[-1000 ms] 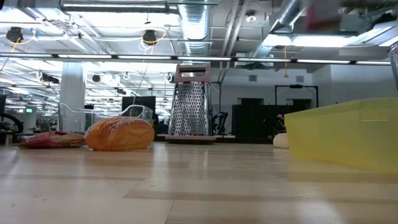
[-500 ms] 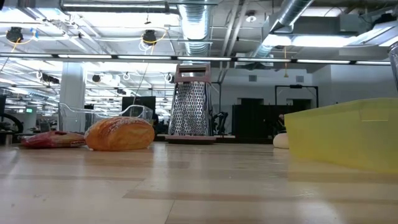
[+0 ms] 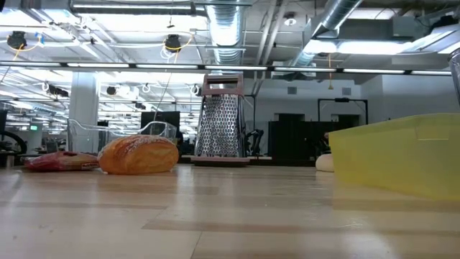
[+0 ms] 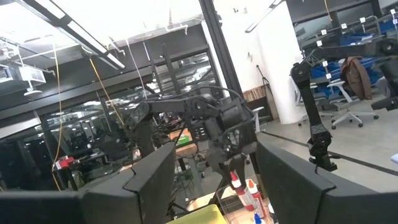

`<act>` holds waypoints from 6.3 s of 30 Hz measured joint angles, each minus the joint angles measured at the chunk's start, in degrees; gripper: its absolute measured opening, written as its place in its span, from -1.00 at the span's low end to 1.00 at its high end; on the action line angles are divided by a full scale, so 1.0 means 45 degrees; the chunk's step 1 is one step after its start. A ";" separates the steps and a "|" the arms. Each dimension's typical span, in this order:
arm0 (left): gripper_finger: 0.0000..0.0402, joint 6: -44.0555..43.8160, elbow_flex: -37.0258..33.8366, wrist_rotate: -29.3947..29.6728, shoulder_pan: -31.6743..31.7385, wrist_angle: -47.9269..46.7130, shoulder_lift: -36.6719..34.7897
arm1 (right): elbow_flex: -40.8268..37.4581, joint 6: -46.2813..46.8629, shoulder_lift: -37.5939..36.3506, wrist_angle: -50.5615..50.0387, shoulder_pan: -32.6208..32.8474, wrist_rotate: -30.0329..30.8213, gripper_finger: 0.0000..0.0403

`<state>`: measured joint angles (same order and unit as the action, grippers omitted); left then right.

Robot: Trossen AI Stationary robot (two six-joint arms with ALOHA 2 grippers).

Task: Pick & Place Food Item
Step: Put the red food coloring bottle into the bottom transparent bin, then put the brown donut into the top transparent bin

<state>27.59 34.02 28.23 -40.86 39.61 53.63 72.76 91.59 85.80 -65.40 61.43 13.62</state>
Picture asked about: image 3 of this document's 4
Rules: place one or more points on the orange bread loaf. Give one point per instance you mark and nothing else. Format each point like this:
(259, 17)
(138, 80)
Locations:
(140, 154)

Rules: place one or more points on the black background robot arm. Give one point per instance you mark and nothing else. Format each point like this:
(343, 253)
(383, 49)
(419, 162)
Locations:
(256, 142)

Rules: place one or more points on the metal box grater pink trim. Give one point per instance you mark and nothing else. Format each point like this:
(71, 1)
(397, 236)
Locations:
(220, 129)

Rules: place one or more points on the long ceiling light strip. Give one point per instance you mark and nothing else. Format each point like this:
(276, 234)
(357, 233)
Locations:
(230, 67)

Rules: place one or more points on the black storage cabinets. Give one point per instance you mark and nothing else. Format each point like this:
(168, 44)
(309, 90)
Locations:
(294, 140)

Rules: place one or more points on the black background monitor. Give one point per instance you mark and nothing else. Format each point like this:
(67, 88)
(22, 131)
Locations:
(161, 118)

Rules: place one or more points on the glazed donut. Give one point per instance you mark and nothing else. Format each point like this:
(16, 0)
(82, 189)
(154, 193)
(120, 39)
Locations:
(324, 162)

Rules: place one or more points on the white building column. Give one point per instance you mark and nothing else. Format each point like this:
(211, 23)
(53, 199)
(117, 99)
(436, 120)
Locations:
(83, 108)

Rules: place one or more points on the clear plastic bin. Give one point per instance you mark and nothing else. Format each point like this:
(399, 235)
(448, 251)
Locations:
(77, 135)
(456, 72)

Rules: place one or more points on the yellow plastic tray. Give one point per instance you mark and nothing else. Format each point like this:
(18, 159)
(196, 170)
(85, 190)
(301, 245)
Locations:
(402, 154)

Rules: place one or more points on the red snack packet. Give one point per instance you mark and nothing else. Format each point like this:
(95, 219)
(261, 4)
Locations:
(57, 162)

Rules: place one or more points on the green exit sign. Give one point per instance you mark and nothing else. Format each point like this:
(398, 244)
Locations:
(33, 127)

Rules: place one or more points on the ribbed silver air duct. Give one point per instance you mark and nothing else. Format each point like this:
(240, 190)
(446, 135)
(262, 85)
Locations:
(226, 32)

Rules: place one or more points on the black background gantry frame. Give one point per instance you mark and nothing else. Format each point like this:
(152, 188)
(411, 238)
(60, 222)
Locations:
(341, 100)

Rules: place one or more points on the smooth silver air duct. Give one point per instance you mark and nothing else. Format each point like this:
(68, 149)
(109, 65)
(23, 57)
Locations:
(334, 14)

